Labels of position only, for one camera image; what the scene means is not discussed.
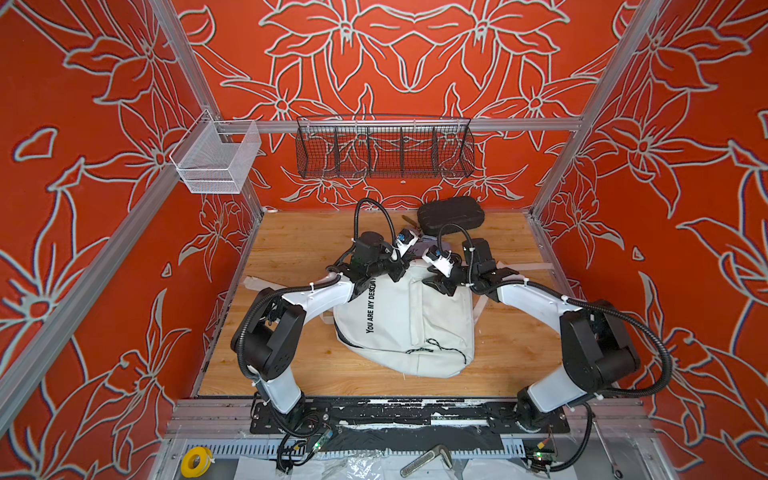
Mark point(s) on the black wire wall basket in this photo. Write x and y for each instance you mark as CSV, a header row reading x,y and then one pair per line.
x,y
379,146

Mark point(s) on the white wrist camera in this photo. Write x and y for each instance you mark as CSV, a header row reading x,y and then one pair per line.
x,y
405,240
444,262

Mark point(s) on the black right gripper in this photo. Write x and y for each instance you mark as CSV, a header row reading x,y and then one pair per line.
x,y
441,284

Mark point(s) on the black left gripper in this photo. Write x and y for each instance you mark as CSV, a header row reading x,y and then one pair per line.
x,y
397,269

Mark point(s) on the silver wrench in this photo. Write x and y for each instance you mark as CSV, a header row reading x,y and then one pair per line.
x,y
616,471

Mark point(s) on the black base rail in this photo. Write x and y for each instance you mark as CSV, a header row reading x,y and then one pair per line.
x,y
411,412

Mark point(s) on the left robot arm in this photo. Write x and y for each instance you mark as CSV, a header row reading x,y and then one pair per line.
x,y
267,339

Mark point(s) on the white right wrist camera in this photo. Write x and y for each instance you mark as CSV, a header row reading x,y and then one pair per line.
x,y
444,262

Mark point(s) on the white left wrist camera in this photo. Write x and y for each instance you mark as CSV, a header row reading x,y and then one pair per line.
x,y
405,240

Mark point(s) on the black hard zip case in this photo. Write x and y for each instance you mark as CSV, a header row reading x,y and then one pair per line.
x,y
463,211

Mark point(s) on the grey angled metal bracket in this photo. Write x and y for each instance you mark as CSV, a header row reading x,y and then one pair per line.
x,y
439,451

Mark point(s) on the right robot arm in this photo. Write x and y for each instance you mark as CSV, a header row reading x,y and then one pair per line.
x,y
596,347

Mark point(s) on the white canvas backpack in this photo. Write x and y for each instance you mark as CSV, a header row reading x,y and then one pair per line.
x,y
408,327

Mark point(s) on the silver metal tool with handle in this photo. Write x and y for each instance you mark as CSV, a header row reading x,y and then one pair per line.
x,y
411,222

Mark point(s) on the white wire wall basket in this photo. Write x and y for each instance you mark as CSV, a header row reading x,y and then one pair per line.
x,y
216,156

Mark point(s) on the yellow tape roll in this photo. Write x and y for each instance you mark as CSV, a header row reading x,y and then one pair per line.
x,y
196,462

